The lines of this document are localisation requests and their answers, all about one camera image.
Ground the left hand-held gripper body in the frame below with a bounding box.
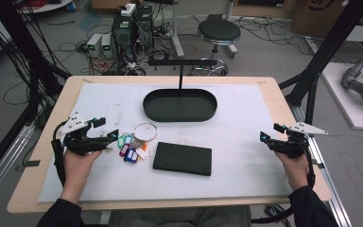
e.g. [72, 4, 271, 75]
[57, 111, 110, 157]

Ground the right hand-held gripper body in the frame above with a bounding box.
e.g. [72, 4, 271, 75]
[268, 121, 330, 159]

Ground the key ring with coloured tags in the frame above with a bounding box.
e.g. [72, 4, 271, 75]
[116, 122, 159, 165]

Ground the person's left hand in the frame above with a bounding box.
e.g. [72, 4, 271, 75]
[63, 148, 104, 184]

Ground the person's right hand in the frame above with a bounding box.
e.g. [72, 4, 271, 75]
[273, 150, 310, 192]

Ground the white table mat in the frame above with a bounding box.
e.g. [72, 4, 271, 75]
[37, 82, 294, 203]

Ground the white platform board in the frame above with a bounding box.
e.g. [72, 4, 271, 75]
[320, 61, 363, 132]

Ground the black tape strip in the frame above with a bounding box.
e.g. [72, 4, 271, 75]
[23, 159, 42, 168]

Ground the black oval tray with stand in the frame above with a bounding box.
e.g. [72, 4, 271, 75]
[142, 59, 218, 123]

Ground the black rectangular pad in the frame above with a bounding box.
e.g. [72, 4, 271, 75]
[152, 141, 213, 177]

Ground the white power supply unit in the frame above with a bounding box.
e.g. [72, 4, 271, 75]
[86, 32, 104, 58]
[101, 33, 114, 59]

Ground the black computer tower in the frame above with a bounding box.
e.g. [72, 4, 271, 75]
[135, 5, 155, 51]
[111, 12, 137, 62]

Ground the brown cardboard box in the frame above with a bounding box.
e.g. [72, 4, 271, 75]
[290, 0, 363, 41]

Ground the black round stool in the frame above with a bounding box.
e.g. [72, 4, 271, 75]
[192, 18, 242, 77]

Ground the white power adapter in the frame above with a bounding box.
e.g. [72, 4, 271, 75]
[120, 3, 137, 18]

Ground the white metal stand leg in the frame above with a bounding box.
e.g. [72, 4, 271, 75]
[169, 0, 186, 59]

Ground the white round table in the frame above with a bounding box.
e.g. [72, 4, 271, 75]
[18, 0, 74, 14]

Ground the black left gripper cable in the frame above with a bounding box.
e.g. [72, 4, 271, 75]
[51, 120, 68, 187]

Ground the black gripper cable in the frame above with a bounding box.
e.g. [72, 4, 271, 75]
[51, 120, 68, 187]
[251, 138, 317, 225]

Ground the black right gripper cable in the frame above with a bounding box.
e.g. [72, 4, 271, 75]
[251, 138, 317, 225]

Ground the aluminium rail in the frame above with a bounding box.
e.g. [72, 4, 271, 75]
[290, 103, 354, 227]
[0, 123, 36, 210]

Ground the black metal frame post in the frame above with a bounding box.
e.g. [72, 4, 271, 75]
[0, 0, 73, 187]
[278, 0, 363, 126]

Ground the tangle of floor cables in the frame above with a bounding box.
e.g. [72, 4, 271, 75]
[233, 15, 316, 58]

